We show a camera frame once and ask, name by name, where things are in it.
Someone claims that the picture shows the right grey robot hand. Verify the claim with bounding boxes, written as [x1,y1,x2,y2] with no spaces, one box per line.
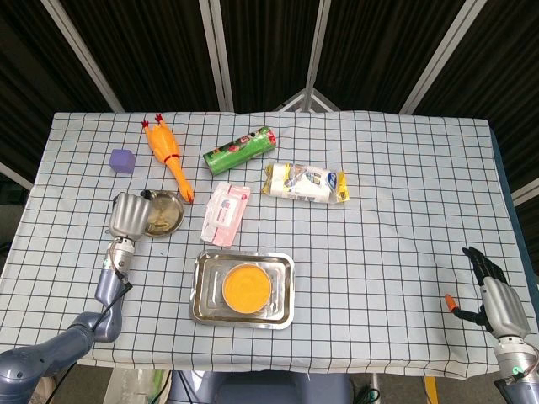
[445,246,531,339]

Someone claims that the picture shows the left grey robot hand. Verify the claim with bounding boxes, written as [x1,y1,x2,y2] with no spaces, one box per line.
[108,189,153,242]

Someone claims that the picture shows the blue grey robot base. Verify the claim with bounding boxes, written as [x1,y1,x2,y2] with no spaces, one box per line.
[168,369,353,404]

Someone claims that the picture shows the white bowl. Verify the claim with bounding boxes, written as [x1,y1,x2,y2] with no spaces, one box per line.
[221,263,273,315]

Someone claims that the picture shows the rectangular steel tray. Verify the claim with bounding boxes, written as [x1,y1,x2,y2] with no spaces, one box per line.
[189,248,296,331]

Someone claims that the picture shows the round steel plate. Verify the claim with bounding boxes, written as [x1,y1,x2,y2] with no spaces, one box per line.
[144,189,185,239]

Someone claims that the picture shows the purple foam cube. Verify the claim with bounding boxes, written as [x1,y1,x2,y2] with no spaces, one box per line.
[109,148,136,176]

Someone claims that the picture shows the orange rubber chicken toy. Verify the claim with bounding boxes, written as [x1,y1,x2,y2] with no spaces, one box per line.
[141,113,195,205]

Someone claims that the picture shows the pink wet wipes pack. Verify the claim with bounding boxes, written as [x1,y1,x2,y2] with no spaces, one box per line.
[200,181,252,247]

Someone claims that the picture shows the yellow flat strip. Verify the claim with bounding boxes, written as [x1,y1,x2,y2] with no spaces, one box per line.
[423,376,439,404]

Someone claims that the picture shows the green chips can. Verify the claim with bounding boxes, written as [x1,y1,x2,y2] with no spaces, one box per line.
[202,125,279,176]

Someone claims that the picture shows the checked light blue tablecloth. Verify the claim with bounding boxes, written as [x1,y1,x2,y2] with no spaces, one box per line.
[0,109,539,378]

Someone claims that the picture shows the black folding screen white frames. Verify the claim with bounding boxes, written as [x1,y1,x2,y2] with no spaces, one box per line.
[0,0,539,207]

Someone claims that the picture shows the white and yellow snack package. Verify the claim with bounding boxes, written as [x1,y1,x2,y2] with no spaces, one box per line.
[260,162,350,205]

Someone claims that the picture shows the beige shoe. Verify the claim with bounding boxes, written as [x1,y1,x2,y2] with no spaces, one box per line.
[35,375,58,400]

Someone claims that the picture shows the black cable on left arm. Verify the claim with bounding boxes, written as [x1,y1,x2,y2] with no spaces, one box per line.
[54,247,134,380]

